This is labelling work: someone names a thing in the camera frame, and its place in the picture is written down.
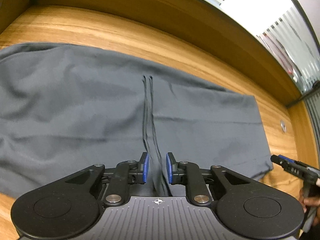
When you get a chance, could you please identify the person's right hand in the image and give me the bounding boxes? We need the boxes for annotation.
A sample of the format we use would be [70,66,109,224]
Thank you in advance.
[299,189,320,214]

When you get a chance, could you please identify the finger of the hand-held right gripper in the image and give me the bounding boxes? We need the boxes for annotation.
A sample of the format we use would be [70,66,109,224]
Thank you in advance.
[278,155,310,167]
[271,156,304,174]

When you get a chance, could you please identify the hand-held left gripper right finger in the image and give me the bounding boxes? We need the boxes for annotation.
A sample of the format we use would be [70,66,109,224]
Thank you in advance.
[166,152,254,205]

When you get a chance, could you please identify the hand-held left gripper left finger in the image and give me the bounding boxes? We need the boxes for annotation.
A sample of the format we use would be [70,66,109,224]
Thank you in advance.
[65,152,150,204]

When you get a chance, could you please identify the striped frosted glass partition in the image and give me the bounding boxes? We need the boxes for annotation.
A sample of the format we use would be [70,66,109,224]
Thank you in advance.
[304,90,320,155]
[160,0,320,98]

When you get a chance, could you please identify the dark grey pants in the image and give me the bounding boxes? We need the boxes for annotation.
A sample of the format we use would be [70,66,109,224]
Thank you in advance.
[0,42,273,198]

